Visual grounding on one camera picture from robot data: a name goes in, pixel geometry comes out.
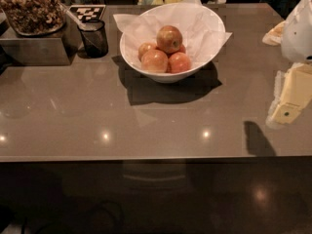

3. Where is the front left apple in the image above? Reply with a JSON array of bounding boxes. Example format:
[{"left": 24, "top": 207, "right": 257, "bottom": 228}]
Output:
[{"left": 141, "top": 50, "right": 169, "bottom": 73}]

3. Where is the glass jar of nuts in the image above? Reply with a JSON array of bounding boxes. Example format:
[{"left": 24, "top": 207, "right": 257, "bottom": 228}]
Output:
[{"left": 0, "top": 0, "right": 65, "bottom": 36}]

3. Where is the white plastic spoon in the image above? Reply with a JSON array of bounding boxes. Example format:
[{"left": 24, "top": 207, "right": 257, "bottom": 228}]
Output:
[{"left": 59, "top": 3, "right": 86, "bottom": 30}]

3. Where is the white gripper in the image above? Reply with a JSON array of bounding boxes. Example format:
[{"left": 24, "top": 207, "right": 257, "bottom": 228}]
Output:
[{"left": 265, "top": 0, "right": 312, "bottom": 130}]

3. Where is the back right apple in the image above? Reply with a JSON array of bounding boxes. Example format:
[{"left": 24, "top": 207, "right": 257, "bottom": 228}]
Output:
[{"left": 178, "top": 44, "right": 186, "bottom": 54}]

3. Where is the white ceramic bowl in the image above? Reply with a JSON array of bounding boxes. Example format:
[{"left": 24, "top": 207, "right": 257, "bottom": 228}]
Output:
[{"left": 119, "top": 2, "right": 227, "bottom": 84}]

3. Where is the back left apple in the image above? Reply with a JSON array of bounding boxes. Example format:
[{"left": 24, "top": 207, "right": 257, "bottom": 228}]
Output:
[{"left": 138, "top": 42, "right": 157, "bottom": 59}]

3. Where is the black mesh cup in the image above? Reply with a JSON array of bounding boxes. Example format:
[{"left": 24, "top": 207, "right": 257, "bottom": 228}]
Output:
[{"left": 78, "top": 19, "right": 108, "bottom": 58}]

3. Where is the black white marker tag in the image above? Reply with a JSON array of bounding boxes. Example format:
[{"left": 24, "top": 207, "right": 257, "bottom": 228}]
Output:
[{"left": 69, "top": 5, "right": 106, "bottom": 21}]

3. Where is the steel box stand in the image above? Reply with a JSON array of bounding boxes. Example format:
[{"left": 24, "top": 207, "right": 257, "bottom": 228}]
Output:
[{"left": 0, "top": 22, "right": 82, "bottom": 66}]

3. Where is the red-yellow apple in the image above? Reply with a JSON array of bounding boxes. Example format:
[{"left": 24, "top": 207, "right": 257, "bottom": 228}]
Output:
[{"left": 156, "top": 25, "right": 183, "bottom": 54}]

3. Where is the white paper liner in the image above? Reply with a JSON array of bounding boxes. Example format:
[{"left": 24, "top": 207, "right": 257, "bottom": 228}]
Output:
[{"left": 112, "top": 0, "right": 233, "bottom": 72}]

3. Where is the front right apple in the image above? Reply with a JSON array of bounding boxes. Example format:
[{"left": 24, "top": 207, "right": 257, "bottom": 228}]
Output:
[{"left": 168, "top": 52, "right": 191, "bottom": 74}]

